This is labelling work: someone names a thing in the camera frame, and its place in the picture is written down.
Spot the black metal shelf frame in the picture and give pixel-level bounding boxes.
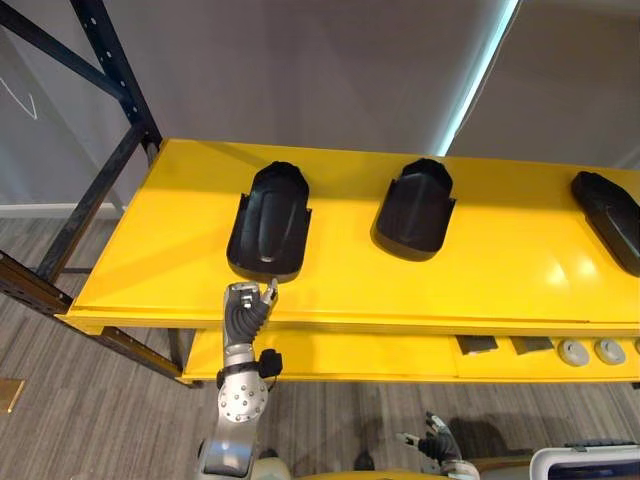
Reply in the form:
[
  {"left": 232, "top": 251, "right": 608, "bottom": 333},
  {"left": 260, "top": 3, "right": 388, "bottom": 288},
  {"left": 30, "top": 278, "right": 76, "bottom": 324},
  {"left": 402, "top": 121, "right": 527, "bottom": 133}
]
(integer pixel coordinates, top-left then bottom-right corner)
[{"left": 0, "top": 0, "right": 184, "bottom": 381}]

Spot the grey metal block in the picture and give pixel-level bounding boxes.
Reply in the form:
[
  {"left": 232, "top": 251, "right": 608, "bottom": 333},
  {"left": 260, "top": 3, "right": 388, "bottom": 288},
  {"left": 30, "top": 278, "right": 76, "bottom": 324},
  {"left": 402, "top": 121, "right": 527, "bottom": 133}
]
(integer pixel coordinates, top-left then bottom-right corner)
[
  {"left": 455, "top": 335, "right": 499, "bottom": 358},
  {"left": 509, "top": 336, "right": 554, "bottom": 357}
]

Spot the yellow shelf board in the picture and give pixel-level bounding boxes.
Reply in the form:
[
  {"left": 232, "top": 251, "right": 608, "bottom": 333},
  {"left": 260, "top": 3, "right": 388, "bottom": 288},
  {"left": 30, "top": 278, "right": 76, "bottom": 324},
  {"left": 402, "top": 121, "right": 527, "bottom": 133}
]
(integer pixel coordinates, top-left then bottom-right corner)
[
  {"left": 53, "top": 138, "right": 640, "bottom": 338},
  {"left": 179, "top": 327, "right": 640, "bottom": 387}
]

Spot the white plastic box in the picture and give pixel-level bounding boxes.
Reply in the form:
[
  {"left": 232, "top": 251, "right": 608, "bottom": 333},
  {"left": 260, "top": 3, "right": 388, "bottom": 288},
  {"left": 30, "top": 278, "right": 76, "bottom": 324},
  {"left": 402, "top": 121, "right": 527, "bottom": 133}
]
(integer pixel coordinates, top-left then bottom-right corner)
[{"left": 528, "top": 435, "right": 640, "bottom": 480}]

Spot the brass floor plate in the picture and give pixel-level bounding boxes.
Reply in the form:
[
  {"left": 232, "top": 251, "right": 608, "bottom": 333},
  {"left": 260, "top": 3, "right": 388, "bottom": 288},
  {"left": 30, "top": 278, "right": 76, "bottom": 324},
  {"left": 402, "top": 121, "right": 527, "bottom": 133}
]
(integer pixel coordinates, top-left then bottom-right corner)
[{"left": 0, "top": 378, "right": 26, "bottom": 415}]

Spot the round grey disc part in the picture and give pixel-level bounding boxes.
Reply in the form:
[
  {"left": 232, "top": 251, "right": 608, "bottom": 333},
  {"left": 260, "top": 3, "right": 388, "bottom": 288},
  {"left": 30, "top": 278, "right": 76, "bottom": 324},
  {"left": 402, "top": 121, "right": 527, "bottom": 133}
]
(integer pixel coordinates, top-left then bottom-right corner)
[
  {"left": 592, "top": 338, "right": 627, "bottom": 366},
  {"left": 557, "top": 338, "right": 590, "bottom": 368}
]

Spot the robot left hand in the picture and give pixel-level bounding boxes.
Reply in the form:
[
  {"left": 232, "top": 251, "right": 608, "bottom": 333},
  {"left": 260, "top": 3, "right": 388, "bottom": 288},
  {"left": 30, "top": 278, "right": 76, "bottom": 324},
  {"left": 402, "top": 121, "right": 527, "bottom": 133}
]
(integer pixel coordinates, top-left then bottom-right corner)
[{"left": 222, "top": 279, "right": 280, "bottom": 369}]

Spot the black plastic housing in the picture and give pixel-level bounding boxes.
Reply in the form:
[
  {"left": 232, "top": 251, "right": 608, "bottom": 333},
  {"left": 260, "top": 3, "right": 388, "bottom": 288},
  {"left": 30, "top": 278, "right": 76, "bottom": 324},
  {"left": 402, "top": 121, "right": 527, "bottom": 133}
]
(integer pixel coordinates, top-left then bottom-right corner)
[
  {"left": 570, "top": 170, "right": 640, "bottom": 278},
  {"left": 370, "top": 158, "right": 459, "bottom": 263},
  {"left": 226, "top": 160, "right": 314, "bottom": 285}
]

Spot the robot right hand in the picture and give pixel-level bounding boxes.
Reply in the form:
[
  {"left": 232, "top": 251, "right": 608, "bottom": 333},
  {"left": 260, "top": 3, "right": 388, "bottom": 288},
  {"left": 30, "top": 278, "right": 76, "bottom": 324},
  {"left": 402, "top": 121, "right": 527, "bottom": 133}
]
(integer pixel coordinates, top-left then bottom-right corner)
[{"left": 396, "top": 411, "right": 462, "bottom": 465}]

